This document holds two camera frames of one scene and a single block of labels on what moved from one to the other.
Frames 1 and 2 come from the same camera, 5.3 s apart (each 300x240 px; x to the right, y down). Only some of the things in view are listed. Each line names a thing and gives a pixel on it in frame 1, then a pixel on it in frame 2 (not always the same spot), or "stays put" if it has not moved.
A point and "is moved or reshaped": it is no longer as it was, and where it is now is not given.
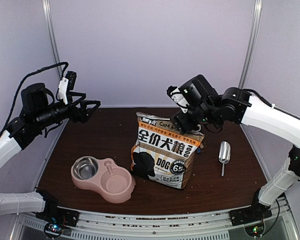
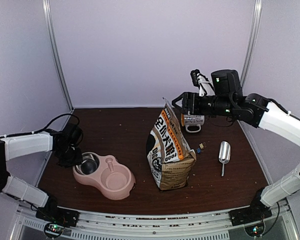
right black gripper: x=183 y=125 -> x=189 y=97
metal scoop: x=224 y=154 stays put
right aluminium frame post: x=252 y=43 stays put
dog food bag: x=162 y=152 is moved or reshaped
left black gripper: x=82 y=116 -> x=78 y=160
